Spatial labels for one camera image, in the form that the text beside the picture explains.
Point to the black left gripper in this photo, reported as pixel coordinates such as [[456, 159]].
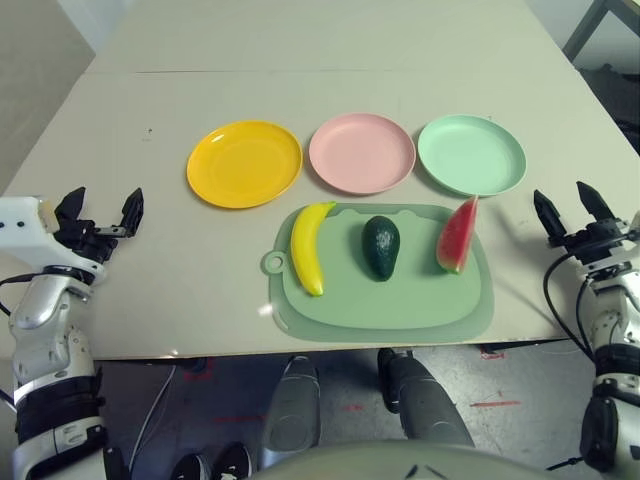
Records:
[[87, 242]]

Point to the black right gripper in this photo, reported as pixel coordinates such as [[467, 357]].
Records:
[[600, 247]]

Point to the red toy watermelon slice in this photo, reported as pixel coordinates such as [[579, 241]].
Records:
[[457, 240]]

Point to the dark green toy avocado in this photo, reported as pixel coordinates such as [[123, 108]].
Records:
[[380, 250]]

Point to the yellow toy banana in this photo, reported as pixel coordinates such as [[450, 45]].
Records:
[[305, 250]]

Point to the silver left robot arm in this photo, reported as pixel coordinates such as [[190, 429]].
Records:
[[40, 310]]

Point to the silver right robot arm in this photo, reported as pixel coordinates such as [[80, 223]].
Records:
[[612, 320]]

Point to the mint green plastic plate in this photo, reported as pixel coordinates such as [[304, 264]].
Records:
[[470, 155]]

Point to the yellow plastic plate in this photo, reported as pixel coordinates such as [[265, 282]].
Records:
[[245, 165]]

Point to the black table crossbar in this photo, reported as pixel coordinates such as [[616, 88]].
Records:
[[200, 367]]

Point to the green silicone cutting mat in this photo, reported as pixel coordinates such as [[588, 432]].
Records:
[[390, 300]]

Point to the pink plastic plate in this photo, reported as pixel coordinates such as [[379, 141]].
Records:
[[360, 152]]

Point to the grey right robot leg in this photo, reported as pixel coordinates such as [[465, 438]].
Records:
[[425, 405]]

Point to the grey robot leg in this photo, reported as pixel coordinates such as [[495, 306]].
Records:
[[425, 405], [292, 410]]

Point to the black shoe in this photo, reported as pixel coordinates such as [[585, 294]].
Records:
[[232, 462], [192, 467]]

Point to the grey left robot leg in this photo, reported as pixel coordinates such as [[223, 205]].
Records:
[[292, 410]]

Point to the grey robot torso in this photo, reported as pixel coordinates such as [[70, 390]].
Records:
[[400, 462]]

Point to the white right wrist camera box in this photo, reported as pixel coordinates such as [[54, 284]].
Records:
[[634, 222]]

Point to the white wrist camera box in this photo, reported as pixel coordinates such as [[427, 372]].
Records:
[[25, 235], [634, 222]]

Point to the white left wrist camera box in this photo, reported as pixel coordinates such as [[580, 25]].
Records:
[[25, 235]]

